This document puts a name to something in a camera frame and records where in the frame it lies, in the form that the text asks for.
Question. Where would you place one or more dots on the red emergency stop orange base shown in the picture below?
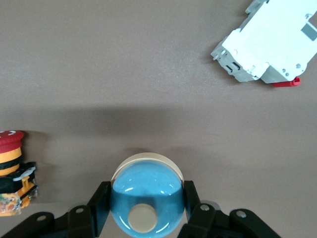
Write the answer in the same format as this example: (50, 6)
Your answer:
(10, 158)

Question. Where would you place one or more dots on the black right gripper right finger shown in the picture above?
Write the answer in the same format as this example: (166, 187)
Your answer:
(193, 205)

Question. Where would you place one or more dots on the blue dome bell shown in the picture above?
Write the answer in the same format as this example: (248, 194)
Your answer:
(146, 186)

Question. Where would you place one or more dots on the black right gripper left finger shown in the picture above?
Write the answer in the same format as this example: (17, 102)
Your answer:
(99, 203)

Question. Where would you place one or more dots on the white circuit breaker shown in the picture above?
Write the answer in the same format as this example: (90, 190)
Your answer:
(260, 44)

